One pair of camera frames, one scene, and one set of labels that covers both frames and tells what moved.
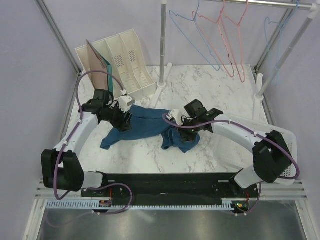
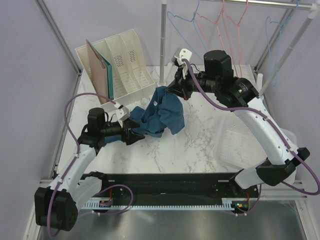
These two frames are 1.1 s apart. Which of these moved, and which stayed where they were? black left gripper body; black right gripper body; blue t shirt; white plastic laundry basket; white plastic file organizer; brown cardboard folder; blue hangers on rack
Moved: black left gripper body; blue t shirt; black right gripper body
Stayed: white plastic file organizer; white plastic laundry basket; blue hangers on rack; brown cardboard folder
